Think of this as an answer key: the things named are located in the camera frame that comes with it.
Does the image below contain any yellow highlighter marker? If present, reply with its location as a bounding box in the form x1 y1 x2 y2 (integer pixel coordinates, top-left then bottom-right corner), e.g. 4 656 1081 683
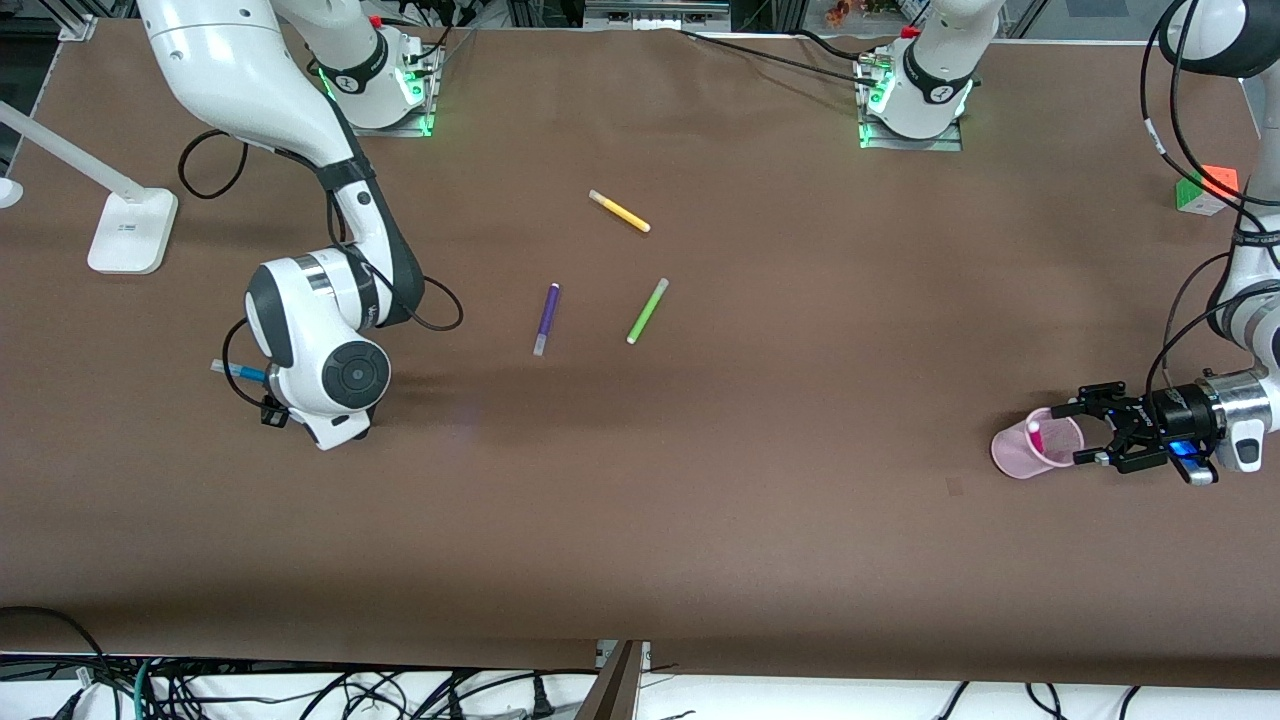
588 190 651 234

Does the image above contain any brown wooden post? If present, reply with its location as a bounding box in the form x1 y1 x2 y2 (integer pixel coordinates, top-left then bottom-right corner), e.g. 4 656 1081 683
575 640 646 720

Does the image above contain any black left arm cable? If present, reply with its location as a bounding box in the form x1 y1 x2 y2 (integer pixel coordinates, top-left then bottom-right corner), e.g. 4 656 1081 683
1140 0 1280 403

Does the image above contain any purple marker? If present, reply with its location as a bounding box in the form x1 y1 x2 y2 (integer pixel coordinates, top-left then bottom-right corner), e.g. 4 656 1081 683
533 283 561 358

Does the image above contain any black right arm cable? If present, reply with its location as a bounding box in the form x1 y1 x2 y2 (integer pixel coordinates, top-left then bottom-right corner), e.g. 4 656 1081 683
178 128 465 413

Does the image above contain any pink translucent plastic cup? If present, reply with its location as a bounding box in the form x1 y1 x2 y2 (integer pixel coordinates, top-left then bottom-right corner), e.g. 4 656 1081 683
991 407 1084 480

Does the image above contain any white desk lamp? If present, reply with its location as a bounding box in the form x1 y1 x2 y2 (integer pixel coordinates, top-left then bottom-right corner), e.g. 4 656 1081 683
0 100 179 275

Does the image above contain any green highlighter marker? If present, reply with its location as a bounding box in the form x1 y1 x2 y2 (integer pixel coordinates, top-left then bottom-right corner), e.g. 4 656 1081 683
627 278 670 346

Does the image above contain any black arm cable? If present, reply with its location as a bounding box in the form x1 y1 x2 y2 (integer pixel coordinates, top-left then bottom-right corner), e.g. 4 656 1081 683
178 128 465 413
1140 0 1280 403

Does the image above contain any colourful puzzle cube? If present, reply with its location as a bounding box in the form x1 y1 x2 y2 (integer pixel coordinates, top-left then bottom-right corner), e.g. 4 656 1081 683
1176 165 1240 217

